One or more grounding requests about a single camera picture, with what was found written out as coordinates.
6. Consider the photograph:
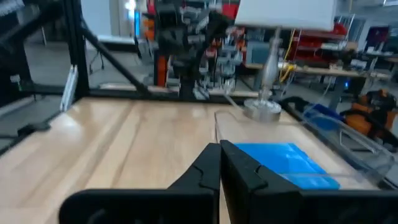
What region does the clear plastic bin with handles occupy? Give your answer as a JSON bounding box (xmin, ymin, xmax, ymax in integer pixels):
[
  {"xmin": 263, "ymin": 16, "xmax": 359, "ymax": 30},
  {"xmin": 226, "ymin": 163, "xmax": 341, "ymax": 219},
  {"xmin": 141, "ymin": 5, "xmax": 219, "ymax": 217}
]
[{"xmin": 213, "ymin": 104, "xmax": 396, "ymax": 191}]

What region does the wooden workbench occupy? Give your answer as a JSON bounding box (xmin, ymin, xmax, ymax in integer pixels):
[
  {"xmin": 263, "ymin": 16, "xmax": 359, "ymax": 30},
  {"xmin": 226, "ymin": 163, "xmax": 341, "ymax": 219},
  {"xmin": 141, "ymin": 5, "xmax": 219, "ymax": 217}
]
[{"xmin": 244, "ymin": 61, "xmax": 391, "ymax": 111}]

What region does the blue plastic disc case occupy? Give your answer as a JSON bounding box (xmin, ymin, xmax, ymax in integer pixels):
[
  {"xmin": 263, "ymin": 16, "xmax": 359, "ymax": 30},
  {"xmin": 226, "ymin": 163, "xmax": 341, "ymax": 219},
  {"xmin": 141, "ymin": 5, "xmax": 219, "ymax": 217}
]
[{"xmin": 234, "ymin": 142, "xmax": 341, "ymax": 191}]

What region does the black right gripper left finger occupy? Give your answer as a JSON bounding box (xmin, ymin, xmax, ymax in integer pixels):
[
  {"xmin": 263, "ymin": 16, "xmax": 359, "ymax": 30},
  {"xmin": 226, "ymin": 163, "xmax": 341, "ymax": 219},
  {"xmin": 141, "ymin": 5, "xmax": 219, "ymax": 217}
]
[{"xmin": 58, "ymin": 142, "xmax": 223, "ymax": 224}]

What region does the table lamp white shade silver base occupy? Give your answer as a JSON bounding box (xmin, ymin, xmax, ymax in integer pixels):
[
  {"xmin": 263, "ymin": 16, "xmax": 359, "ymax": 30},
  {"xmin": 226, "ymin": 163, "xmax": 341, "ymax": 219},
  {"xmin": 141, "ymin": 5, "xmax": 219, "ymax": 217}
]
[{"xmin": 234, "ymin": 0, "xmax": 339, "ymax": 123}]

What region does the shelf with red bins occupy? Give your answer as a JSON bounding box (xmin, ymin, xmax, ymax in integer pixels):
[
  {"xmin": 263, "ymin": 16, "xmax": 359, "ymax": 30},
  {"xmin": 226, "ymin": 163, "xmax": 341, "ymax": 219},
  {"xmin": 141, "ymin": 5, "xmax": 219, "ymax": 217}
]
[{"xmin": 279, "ymin": 21, "xmax": 354, "ymax": 65}]

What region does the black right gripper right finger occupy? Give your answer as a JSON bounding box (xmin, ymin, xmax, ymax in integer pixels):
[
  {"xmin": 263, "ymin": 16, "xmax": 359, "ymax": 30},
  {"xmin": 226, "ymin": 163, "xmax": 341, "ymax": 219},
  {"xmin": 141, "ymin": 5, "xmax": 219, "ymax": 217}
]
[{"xmin": 219, "ymin": 139, "xmax": 398, "ymax": 224}]

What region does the yellow hanging cable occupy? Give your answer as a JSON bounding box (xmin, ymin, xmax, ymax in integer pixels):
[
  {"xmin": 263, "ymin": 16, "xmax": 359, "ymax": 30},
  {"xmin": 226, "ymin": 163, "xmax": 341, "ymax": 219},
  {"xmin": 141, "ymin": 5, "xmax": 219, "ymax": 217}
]
[{"xmin": 279, "ymin": 28, "xmax": 297, "ymax": 82}]

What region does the orange and black machine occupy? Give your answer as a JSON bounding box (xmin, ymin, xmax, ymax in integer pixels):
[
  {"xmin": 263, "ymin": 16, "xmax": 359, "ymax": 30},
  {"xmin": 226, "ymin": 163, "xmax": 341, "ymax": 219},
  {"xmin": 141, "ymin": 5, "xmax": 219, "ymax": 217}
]
[{"xmin": 340, "ymin": 89, "xmax": 398, "ymax": 149}]

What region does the silver aluminium extrusion rail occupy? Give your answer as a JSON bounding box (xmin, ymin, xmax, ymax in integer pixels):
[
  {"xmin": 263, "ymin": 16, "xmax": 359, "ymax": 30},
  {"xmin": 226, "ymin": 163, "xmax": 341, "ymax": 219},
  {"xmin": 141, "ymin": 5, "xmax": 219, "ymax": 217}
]
[{"xmin": 60, "ymin": 64, "xmax": 79, "ymax": 112}]

